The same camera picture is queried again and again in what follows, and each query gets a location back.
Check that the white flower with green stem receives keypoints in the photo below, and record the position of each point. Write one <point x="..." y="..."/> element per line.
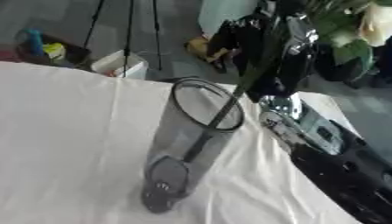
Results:
<point x="352" y="26"/>

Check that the dark bag with colourful items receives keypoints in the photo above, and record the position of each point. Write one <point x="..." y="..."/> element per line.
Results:
<point x="48" y="49"/>

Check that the tan and black bag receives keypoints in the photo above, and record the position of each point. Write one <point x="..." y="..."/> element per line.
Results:
<point x="207" y="49"/>

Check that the black tripod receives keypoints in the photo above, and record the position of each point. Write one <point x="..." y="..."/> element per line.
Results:
<point x="125" y="32"/>

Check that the clear glass cylinder vase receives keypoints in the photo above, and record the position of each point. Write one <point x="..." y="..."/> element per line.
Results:
<point x="194" y="137"/>

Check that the silver and black right robot arm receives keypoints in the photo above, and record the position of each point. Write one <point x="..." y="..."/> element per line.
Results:
<point x="326" y="145"/>

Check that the white plastic bin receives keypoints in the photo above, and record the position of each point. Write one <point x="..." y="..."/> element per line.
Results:
<point x="120" y="65"/>

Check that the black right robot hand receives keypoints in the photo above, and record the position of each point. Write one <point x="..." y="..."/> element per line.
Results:
<point x="265" y="43"/>

